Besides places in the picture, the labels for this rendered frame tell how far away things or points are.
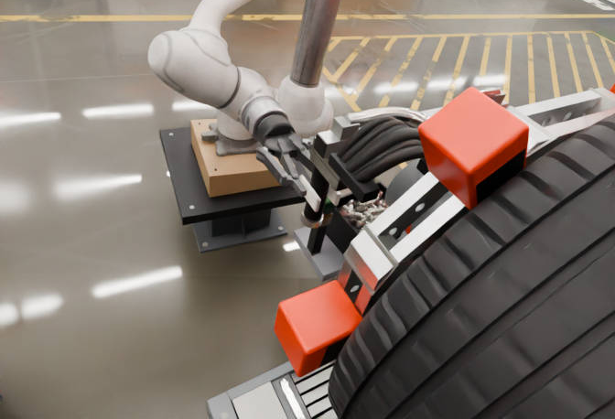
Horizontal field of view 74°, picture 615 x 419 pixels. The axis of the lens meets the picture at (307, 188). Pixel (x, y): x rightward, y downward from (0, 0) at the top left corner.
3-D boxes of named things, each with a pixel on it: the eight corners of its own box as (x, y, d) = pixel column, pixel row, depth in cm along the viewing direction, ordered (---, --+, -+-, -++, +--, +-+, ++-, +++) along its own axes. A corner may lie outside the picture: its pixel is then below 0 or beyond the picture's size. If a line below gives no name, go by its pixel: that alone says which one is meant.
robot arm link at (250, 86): (263, 139, 96) (219, 120, 86) (238, 104, 105) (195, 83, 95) (290, 102, 93) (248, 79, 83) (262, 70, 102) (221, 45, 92)
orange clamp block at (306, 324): (356, 350, 55) (297, 380, 51) (327, 303, 60) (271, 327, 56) (369, 325, 51) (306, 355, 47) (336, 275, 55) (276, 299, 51)
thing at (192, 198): (165, 183, 186) (158, 129, 166) (269, 167, 205) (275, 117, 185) (186, 271, 154) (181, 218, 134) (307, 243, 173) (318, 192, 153)
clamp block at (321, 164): (335, 193, 65) (342, 167, 61) (307, 158, 70) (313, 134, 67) (361, 186, 67) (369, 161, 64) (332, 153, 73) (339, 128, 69)
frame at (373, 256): (320, 406, 72) (428, 177, 35) (302, 371, 76) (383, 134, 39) (517, 296, 96) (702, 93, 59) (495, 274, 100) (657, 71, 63)
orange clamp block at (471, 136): (473, 215, 43) (469, 174, 36) (426, 169, 48) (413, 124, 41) (527, 175, 43) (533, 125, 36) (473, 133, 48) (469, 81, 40)
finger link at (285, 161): (284, 137, 82) (276, 137, 82) (299, 174, 75) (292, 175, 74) (281, 153, 85) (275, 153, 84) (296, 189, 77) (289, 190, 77)
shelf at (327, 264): (321, 282, 110) (323, 275, 108) (292, 236, 120) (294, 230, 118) (436, 236, 129) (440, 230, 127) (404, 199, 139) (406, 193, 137)
